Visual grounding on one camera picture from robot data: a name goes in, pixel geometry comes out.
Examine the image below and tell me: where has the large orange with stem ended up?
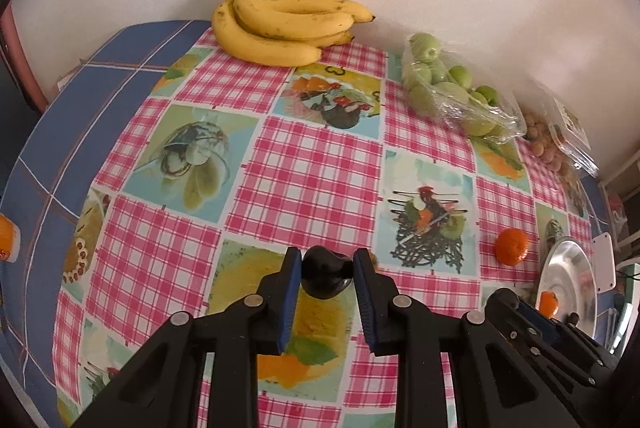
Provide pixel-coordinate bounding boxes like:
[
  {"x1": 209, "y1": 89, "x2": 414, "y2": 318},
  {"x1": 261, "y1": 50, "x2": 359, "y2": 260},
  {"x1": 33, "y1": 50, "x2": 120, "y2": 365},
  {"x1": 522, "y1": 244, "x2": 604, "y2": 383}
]
[{"x1": 538, "y1": 290, "x2": 560, "y2": 318}]

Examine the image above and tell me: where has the dark plum with stem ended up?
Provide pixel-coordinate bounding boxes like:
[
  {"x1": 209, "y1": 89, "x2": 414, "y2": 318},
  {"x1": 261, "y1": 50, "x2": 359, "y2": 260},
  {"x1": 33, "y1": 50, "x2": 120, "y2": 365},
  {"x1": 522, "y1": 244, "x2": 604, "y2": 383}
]
[{"x1": 566, "y1": 312, "x2": 580, "y2": 327}]

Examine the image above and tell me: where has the bag of green fruits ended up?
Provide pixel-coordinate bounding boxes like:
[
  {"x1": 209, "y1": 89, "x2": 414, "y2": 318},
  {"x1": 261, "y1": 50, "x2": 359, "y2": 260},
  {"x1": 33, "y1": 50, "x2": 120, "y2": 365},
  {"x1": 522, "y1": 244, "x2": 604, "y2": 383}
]
[{"x1": 401, "y1": 32, "x2": 526, "y2": 145}]

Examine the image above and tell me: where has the silver metal plate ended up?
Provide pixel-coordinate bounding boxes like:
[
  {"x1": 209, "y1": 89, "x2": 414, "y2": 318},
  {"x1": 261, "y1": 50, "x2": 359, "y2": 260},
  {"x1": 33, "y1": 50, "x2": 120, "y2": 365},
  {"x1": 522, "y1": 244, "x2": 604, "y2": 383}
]
[{"x1": 535, "y1": 236, "x2": 597, "y2": 337}]

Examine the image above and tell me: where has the white card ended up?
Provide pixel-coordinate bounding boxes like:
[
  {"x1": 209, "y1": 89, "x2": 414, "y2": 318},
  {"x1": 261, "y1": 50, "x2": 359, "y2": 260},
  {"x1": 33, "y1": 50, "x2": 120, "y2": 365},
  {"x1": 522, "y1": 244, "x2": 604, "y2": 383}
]
[{"x1": 591, "y1": 233, "x2": 616, "y2": 293}]

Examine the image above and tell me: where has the orange mandarin near plate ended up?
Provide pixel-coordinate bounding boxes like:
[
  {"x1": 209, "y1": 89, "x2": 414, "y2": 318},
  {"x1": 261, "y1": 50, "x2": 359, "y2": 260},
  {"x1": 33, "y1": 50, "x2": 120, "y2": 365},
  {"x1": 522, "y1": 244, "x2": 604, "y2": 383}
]
[{"x1": 494, "y1": 227, "x2": 529, "y2": 266}]

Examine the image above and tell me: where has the pink checkered tablecloth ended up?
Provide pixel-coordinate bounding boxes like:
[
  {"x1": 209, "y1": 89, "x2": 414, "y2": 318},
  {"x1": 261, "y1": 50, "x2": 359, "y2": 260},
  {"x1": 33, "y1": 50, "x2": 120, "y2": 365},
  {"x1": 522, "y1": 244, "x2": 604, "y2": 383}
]
[{"x1": 53, "y1": 28, "x2": 593, "y2": 425}]

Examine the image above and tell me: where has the clear box of longans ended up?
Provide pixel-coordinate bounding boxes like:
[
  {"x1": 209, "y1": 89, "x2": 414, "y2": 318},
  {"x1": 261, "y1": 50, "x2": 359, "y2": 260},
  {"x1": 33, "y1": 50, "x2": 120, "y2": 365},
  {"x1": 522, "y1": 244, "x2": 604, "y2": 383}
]
[{"x1": 518, "y1": 92, "x2": 599, "y2": 177}]

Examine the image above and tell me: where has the yellow banana bunch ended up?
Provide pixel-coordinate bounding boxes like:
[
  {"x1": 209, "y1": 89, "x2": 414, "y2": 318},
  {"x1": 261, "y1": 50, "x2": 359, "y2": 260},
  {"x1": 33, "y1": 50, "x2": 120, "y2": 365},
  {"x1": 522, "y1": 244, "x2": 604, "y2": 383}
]
[{"x1": 212, "y1": 0, "x2": 375, "y2": 68}]

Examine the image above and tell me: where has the blue checkered cloth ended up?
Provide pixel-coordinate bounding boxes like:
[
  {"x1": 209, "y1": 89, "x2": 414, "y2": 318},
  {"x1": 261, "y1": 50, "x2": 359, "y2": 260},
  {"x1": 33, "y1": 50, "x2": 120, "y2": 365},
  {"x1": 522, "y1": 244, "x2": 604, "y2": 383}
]
[{"x1": 1, "y1": 20, "x2": 210, "y2": 427}]

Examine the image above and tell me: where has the orange plastic cup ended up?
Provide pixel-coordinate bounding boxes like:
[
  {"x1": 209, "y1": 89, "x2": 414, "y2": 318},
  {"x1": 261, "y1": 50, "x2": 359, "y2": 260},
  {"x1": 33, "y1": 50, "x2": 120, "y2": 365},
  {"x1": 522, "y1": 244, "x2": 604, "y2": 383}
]
[{"x1": 0, "y1": 214, "x2": 21, "y2": 263}]

